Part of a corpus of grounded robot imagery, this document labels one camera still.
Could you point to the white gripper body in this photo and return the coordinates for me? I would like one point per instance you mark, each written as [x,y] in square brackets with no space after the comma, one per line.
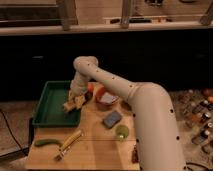
[78,86]

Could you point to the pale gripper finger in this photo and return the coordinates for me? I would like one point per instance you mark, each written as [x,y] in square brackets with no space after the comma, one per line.
[79,101]

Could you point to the brown block eraser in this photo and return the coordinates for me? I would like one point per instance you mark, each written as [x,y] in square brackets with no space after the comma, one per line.
[69,106]

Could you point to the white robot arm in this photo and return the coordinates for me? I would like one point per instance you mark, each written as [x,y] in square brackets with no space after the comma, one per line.
[158,140]

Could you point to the green plastic tray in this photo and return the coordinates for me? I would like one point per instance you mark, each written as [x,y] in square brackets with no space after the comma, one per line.
[49,111]

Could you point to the orange topped small jar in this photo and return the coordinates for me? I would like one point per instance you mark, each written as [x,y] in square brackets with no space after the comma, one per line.
[89,93]

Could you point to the orange bowl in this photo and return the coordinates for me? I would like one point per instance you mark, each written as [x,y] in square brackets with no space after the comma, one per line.
[105,97]

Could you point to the blue sponge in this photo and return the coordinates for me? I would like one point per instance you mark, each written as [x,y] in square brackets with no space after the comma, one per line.
[112,119]

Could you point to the small green cup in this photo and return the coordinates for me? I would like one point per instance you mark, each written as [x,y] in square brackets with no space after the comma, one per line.
[122,132]

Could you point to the green chili pepper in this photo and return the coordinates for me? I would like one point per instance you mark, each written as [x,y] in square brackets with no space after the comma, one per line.
[43,142]

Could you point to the dark raisin cluster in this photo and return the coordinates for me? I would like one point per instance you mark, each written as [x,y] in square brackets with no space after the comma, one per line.
[134,157]

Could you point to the wooden railing frame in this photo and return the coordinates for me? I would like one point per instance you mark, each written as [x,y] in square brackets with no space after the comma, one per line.
[33,17]

